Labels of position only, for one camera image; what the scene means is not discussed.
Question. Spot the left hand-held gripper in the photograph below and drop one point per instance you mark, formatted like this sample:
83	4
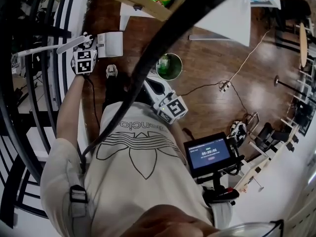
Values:
84	64

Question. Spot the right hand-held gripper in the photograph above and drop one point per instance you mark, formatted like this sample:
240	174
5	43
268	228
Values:
172	108

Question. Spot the person's left forearm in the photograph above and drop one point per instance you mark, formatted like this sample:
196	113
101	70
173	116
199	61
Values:
70	102

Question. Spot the brown wooden floor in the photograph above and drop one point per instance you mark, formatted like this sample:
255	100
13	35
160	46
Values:
202	63

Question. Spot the green bottle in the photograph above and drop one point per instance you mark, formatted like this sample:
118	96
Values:
163	62

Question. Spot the green round waste bin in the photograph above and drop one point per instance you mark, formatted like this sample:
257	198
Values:
172	69

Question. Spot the person's black trouser leg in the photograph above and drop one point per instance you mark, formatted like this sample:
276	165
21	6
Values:
116	90

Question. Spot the person's white shoe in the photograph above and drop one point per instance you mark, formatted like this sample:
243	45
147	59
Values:
111	71

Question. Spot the open cardboard box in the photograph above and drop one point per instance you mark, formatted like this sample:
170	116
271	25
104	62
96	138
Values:
148	9

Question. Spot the power strip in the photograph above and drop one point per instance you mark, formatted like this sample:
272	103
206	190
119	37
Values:
224	86

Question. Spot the black metal railing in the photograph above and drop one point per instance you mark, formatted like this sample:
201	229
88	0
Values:
37	102

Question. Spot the black screen monitor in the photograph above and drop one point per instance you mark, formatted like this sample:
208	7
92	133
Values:
209	154

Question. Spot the white printed t-shirt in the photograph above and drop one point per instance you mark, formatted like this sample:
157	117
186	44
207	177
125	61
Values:
138	176

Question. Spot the spare black white gripper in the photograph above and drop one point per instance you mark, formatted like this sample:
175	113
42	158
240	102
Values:
238	132

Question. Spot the white table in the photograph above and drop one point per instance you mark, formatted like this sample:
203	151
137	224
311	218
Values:
222	16

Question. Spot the black chair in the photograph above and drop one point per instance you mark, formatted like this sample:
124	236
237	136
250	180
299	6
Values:
266	136

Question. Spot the black pole stand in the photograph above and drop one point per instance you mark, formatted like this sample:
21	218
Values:
288	85

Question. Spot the round wooden table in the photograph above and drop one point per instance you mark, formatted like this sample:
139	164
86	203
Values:
303	44

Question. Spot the eyeglasses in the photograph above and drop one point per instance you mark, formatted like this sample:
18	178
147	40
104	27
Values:
256	228

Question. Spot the black monitor mount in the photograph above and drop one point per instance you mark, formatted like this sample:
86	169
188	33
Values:
218	189

